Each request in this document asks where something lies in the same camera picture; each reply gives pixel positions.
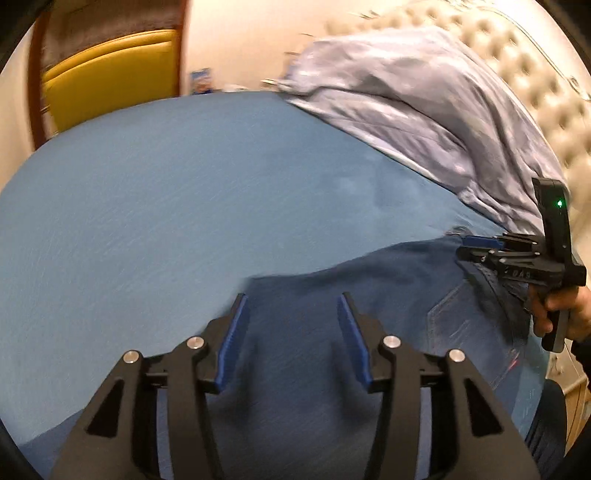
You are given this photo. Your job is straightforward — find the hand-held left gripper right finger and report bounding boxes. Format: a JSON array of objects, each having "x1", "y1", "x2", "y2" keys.
[{"x1": 337, "y1": 292, "x2": 541, "y2": 480}]

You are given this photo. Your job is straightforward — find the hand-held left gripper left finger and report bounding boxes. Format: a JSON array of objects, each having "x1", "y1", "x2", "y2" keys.
[{"x1": 50, "y1": 293, "x2": 252, "y2": 480}]

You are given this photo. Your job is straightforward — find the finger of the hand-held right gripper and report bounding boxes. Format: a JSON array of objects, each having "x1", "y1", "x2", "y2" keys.
[
  {"x1": 456, "y1": 246, "x2": 541, "y2": 278},
  {"x1": 461, "y1": 233, "x2": 542, "y2": 253}
]

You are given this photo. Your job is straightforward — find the blue denim pants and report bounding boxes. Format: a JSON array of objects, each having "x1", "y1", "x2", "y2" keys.
[{"x1": 18, "y1": 226, "x2": 550, "y2": 480}]

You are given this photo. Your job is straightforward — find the person's right hand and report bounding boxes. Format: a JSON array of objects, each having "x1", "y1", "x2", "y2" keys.
[{"x1": 531, "y1": 285, "x2": 591, "y2": 341}]

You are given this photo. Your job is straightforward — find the light blue starred duvet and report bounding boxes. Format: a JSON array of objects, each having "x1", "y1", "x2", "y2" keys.
[{"x1": 277, "y1": 25, "x2": 566, "y2": 236}]

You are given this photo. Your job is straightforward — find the cream tufted headboard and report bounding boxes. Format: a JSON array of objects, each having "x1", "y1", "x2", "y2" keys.
[{"x1": 323, "y1": 0, "x2": 591, "y2": 259}]

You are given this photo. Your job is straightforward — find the bed with blue sheet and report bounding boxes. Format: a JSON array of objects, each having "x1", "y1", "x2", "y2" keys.
[{"x1": 0, "y1": 90, "x2": 550, "y2": 462}]

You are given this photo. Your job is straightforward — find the dark cloth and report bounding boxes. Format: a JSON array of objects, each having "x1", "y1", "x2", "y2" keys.
[{"x1": 524, "y1": 381, "x2": 568, "y2": 468}]

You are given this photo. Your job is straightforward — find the small blue printed box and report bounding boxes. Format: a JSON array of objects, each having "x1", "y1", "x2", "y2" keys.
[{"x1": 190, "y1": 68, "x2": 218, "y2": 95}]

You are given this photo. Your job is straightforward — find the yellow chair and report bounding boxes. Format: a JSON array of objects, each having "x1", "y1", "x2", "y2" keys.
[{"x1": 41, "y1": 28, "x2": 178, "y2": 134}]

